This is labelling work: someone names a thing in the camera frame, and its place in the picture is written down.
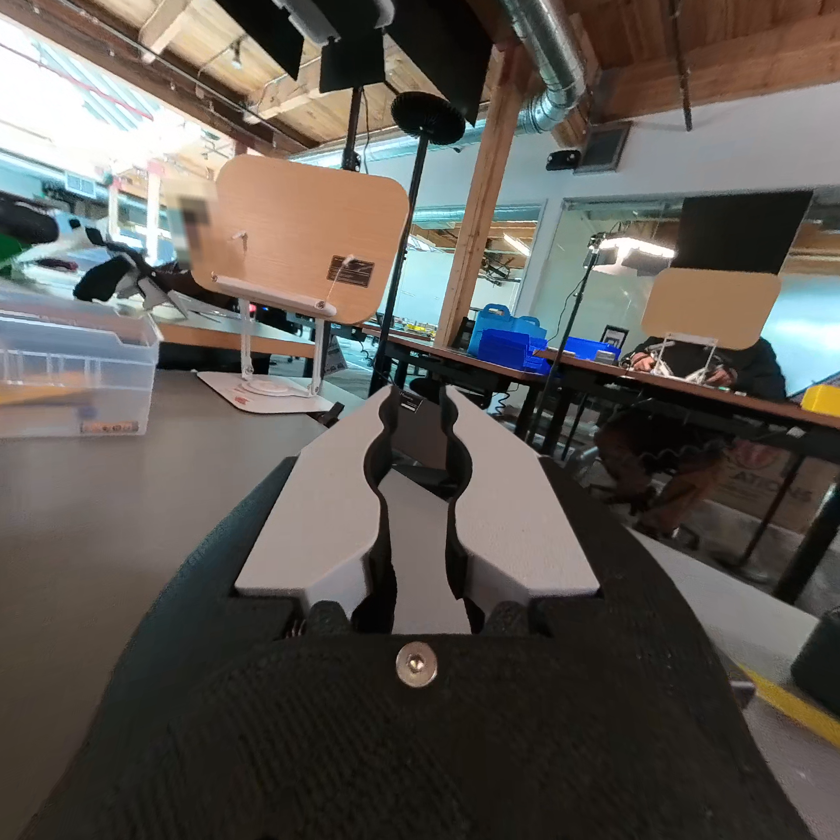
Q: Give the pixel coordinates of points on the yellow tape strip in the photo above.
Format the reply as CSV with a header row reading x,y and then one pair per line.
x,y
794,709

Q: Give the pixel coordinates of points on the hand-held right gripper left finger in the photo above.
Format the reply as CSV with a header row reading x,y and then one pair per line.
x,y
308,525

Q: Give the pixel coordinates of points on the black round disc on pole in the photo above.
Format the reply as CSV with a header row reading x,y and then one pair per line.
x,y
428,118

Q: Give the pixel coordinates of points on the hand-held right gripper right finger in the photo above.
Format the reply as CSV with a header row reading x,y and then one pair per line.
x,y
525,525

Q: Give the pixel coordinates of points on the black and white robot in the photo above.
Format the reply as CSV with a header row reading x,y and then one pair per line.
x,y
108,279

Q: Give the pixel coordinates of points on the wooden support post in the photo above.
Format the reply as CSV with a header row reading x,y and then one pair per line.
x,y
485,197

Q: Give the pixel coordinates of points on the black wall speaker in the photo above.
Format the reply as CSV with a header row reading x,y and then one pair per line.
x,y
564,159

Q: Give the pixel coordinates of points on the long wooden desk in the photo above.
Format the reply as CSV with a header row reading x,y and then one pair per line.
x,y
229,336

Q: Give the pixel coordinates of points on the wide silver air duct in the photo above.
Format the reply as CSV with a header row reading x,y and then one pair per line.
x,y
551,59

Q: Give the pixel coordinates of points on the black adapter cube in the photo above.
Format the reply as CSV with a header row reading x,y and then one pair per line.
x,y
820,656

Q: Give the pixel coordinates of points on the wooden desk with black legs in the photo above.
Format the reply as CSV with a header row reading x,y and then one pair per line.
x,y
722,390
459,354

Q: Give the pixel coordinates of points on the clear plastic storage bin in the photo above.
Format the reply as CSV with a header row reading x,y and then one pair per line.
x,y
72,367

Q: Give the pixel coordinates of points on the ceiling track spotlight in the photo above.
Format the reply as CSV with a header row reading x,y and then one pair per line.
x,y
237,59

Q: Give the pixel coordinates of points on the black overhead light panel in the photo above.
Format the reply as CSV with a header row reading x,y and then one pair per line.
x,y
426,46

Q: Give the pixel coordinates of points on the brown office chair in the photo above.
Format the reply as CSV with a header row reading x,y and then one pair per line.
x,y
656,453

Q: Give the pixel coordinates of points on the cardboard box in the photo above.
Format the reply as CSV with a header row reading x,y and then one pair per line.
x,y
774,485

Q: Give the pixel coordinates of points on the black wall screen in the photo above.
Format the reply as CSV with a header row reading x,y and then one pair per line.
x,y
741,229

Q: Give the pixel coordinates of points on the grey wall vent grille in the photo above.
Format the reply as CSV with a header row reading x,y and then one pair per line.
x,y
604,148

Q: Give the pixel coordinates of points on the black light stand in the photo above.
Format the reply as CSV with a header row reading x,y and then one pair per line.
x,y
571,315

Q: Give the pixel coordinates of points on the black desk clamp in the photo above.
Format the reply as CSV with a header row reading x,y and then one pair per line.
x,y
333,413

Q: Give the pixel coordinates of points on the small black picture frame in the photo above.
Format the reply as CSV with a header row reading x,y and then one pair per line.
x,y
615,337

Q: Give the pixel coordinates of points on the yellow box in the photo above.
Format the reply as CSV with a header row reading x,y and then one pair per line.
x,y
823,400

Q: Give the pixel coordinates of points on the dark flat box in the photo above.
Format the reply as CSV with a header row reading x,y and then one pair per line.
x,y
420,439

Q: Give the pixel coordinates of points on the black tripod pole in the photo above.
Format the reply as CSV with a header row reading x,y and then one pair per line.
x,y
353,131

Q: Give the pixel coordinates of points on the flat blue plastic bin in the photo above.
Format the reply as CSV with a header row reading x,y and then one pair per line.
x,y
590,348

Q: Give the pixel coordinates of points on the dark hanging ceiling rod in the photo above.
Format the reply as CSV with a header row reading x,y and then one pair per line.
x,y
681,65

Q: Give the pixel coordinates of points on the wooden panel on white stand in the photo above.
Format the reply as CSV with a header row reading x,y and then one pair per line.
x,y
308,216
712,305

